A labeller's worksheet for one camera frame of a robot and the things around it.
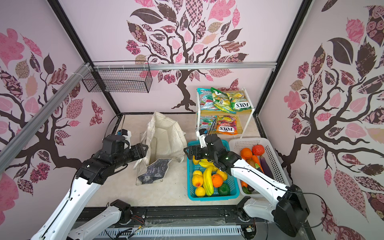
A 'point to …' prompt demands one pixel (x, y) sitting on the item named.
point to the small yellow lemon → (197, 174)
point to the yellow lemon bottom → (200, 191)
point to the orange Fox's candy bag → (226, 125)
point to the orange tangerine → (246, 153)
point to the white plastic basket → (236, 146)
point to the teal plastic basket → (217, 180)
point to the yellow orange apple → (197, 180)
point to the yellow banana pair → (210, 166)
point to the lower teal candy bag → (206, 122)
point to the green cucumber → (246, 190)
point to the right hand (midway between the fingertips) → (190, 147)
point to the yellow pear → (223, 174)
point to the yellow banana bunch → (208, 181)
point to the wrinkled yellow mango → (195, 161)
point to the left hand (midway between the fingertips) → (143, 151)
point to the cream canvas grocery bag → (165, 139)
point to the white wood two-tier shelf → (227, 112)
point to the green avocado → (224, 190)
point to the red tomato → (258, 150)
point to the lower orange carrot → (243, 184)
